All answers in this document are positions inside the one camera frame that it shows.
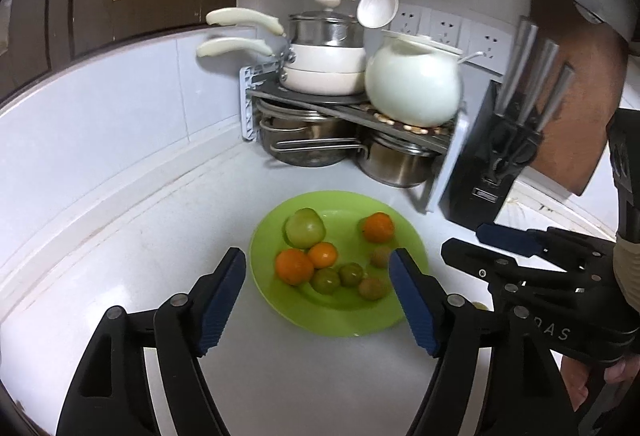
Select tan round fruit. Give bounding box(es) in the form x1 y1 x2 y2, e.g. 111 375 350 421
357 277 388 302

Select large orange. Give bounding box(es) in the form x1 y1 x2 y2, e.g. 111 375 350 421
360 212 395 244

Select small green persimmon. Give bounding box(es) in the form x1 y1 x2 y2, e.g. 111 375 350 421
338 263 364 288

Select large green apple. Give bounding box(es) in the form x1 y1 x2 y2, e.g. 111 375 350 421
284 208 326 250

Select person right hand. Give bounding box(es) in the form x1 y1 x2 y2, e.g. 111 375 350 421
560 355 640 411

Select wooden cutting board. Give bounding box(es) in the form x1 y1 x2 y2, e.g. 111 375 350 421
529 0 628 196

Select black knife block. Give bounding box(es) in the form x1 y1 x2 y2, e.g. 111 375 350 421
439 81 544 230

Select small tan fruit far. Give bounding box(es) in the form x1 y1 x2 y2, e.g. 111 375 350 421
369 245 394 269

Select steel pot right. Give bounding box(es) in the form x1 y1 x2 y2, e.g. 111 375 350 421
355 132 438 188

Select small green fruit on plate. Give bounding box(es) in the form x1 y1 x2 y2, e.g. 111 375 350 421
310 268 342 295

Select small orange on plate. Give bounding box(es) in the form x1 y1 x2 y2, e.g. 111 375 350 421
307 242 338 269

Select green plate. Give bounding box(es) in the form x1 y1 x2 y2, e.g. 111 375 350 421
250 191 428 338

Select white ceramic pot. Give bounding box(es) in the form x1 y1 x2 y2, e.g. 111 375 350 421
364 31 483 127

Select white pan lower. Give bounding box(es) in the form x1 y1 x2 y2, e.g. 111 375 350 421
196 37 367 96

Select white saucepan upper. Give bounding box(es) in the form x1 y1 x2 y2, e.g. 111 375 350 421
206 0 363 48

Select grey white dish rack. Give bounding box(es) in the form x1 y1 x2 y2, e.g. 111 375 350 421
239 62 470 214

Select white wall sockets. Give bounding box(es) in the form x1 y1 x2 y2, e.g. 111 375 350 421
388 3 514 75

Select steel pot with handle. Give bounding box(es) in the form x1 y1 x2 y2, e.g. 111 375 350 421
256 99 363 167

